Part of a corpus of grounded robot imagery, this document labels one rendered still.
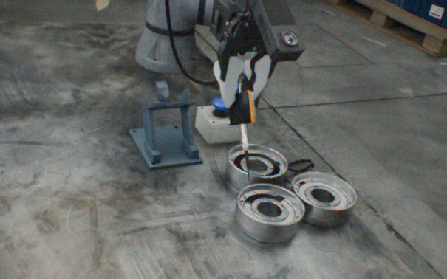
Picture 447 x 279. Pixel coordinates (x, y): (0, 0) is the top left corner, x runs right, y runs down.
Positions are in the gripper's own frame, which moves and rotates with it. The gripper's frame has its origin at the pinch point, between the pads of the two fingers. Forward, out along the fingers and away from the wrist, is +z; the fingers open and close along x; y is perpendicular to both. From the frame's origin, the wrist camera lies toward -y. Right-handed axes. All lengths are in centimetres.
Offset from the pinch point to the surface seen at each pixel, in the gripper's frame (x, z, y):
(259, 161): -8.2, 14.4, 3.6
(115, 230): 20.0, 16.9, -5.1
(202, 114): -3.3, 12.9, 18.6
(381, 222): -113, 98, 64
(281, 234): -2.3, 14.6, -14.7
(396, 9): -287, 85, 272
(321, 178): -16.1, 13.9, -4.0
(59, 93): 19.2, 17.2, 38.7
